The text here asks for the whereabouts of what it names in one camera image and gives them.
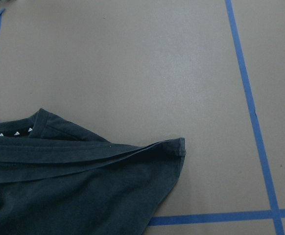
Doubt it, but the black graphic t-shirt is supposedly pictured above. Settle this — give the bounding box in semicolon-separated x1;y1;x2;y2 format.
0;109;186;235

